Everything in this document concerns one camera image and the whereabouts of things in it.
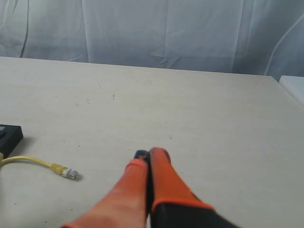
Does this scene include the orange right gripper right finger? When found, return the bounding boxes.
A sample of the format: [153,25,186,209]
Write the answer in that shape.
[150,147,237,228]

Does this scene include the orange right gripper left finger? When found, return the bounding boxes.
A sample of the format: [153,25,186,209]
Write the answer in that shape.
[62,150,149,228]

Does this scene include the yellow ethernet cable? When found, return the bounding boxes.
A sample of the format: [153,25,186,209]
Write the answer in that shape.
[0,153,80,181]

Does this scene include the black network switch box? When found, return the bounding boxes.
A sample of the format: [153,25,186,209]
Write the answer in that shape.
[0,124,23,156]

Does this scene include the white side table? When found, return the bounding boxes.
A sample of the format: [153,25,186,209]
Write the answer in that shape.
[279,76,304,106]

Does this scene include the white backdrop curtain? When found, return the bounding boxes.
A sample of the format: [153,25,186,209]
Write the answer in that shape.
[0,0,304,80]

